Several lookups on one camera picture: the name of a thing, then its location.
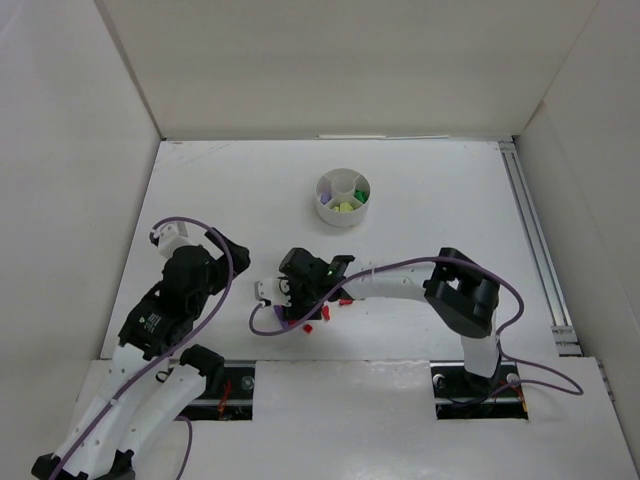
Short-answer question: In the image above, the dark green lego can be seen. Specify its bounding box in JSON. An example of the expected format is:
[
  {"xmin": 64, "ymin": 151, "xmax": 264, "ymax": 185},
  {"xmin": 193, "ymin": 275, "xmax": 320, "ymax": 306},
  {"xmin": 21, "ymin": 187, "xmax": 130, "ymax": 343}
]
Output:
[{"xmin": 354, "ymin": 189, "xmax": 368, "ymax": 204}]

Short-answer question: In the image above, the white round divided container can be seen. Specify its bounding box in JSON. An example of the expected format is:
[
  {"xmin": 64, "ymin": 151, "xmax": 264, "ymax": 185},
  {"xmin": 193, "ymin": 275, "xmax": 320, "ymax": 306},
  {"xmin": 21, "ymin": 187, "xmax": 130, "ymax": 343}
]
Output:
[{"xmin": 315, "ymin": 168, "xmax": 371, "ymax": 228}]

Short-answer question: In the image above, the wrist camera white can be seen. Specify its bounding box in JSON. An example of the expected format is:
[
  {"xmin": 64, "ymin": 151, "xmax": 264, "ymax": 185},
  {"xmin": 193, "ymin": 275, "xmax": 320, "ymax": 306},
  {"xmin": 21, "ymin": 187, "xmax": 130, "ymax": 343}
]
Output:
[
  {"xmin": 150, "ymin": 221, "xmax": 191, "ymax": 259},
  {"xmin": 254, "ymin": 277, "xmax": 291, "ymax": 307}
]

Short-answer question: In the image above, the aluminium rail right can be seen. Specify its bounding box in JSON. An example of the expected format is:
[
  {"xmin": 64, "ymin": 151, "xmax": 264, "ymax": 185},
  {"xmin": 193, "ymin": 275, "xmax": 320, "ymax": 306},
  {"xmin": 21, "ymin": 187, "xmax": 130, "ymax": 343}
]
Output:
[{"xmin": 498, "ymin": 139, "xmax": 584, "ymax": 357}]

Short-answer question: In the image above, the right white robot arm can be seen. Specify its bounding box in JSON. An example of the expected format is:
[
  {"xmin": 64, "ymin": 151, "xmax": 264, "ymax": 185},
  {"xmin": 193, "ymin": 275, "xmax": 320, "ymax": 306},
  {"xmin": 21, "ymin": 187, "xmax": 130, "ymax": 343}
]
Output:
[{"xmin": 279, "ymin": 247, "xmax": 500, "ymax": 379}]

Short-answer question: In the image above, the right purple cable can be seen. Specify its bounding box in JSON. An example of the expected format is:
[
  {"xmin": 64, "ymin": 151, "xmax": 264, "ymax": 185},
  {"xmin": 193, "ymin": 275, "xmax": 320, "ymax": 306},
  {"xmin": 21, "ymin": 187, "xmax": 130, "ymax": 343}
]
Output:
[{"xmin": 248, "ymin": 256, "xmax": 585, "ymax": 401}]

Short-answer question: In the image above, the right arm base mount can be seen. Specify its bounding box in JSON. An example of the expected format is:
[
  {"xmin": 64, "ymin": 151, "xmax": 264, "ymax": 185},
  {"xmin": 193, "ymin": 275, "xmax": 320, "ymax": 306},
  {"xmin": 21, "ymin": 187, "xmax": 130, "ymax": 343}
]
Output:
[{"xmin": 430, "ymin": 361, "xmax": 529, "ymax": 420}]

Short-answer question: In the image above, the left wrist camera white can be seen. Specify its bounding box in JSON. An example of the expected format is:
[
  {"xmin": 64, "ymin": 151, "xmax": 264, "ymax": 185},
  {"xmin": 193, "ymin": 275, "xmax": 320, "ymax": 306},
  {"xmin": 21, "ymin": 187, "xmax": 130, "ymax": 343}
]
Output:
[{"xmin": 150, "ymin": 221, "xmax": 191, "ymax": 259}]

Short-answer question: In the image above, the purple cable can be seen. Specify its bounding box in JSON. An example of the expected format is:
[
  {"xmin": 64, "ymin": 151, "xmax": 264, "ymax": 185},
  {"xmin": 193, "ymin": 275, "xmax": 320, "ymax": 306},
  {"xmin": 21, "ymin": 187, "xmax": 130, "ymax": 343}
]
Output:
[
  {"xmin": 248, "ymin": 256, "xmax": 585, "ymax": 401},
  {"xmin": 47, "ymin": 216, "xmax": 236, "ymax": 480}
]

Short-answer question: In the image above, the purple lego plate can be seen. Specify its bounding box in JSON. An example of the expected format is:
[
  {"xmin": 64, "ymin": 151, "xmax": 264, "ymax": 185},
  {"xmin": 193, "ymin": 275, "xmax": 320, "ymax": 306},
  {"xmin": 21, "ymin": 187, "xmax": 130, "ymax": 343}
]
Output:
[{"xmin": 273, "ymin": 305, "xmax": 297, "ymax": 329}]

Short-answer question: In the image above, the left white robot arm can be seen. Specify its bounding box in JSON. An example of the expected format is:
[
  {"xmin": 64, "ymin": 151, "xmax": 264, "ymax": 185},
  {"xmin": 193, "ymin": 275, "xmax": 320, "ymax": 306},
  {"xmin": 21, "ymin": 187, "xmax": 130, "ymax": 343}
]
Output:
[{"xmin": 31, "ymin": 219, "xmax": 251, "ymax": 479}]

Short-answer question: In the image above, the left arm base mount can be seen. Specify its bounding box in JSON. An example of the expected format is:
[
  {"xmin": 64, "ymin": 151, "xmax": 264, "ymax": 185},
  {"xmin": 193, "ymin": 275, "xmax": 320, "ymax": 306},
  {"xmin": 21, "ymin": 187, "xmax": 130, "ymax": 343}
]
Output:
[{"xmin": 180, "ymin": 361, "xmax": 256, "ymax": 422}]

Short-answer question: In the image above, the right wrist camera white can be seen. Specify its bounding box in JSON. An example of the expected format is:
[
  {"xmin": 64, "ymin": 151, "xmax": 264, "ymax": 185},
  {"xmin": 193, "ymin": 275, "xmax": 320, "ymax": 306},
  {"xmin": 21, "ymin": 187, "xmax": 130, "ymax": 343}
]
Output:
[{"xmin": 254, "ymin": 277, "xmax": 291, "ymax": 307}]

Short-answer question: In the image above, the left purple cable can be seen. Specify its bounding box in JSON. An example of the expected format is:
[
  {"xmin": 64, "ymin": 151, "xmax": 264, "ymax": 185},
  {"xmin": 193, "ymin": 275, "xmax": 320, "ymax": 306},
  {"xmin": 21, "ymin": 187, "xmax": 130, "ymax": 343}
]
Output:
[{"xmin": 47, "ymin": 216, "xmax": 236, "ymax": 480}]

